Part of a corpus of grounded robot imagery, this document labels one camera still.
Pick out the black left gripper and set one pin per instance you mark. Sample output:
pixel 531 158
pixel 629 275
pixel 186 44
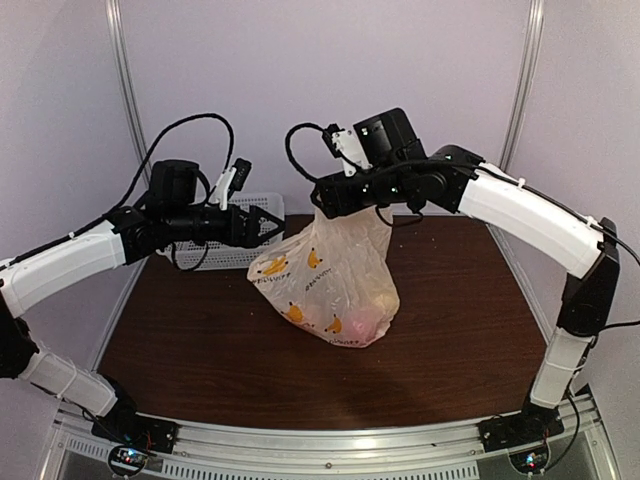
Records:
pixel 249 238

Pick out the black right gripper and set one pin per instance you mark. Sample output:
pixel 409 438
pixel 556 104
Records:
pixel 338 200

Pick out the banana print plastic bag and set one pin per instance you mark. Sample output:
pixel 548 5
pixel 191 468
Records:
pixel 332 267

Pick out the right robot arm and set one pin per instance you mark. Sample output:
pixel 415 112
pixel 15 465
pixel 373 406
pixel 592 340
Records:
pixel 384 163

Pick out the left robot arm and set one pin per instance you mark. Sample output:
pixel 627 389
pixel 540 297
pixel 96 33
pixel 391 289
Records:
pixel 179 206

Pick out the white perforated plastic basket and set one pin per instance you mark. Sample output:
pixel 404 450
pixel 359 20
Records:
pixel 186 255

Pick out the pink peach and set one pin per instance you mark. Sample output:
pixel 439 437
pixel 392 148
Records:
pixel 364 326

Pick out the left circuit board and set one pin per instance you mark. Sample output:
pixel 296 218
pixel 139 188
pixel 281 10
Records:
pixel 126 461

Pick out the circuit board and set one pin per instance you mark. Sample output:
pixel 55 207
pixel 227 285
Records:
pixel 126 461
pixel 530 461

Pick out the right circuit board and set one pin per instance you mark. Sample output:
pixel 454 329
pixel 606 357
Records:
pixel 530 461

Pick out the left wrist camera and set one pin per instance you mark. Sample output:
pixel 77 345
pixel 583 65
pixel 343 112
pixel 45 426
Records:
pixel 231 180

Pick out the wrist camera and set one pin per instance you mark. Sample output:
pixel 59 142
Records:
pixel 231 180
pixel 346 147

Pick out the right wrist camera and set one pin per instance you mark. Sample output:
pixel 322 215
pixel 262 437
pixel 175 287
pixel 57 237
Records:
pixel 346 147

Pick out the right aluminium corner post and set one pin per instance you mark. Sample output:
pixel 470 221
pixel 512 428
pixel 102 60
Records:
pixel 529 60

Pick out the aluminium corner post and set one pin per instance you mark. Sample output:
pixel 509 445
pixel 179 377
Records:
pixel 124 75
pixel 529 60

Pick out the left aluminium corner post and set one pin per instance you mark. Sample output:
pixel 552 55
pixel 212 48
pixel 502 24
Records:
pixel 124 75

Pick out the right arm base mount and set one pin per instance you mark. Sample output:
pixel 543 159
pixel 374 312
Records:
pixel 520 430

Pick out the aluminium front rail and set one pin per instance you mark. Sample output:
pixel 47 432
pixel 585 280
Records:
pixel 452 450

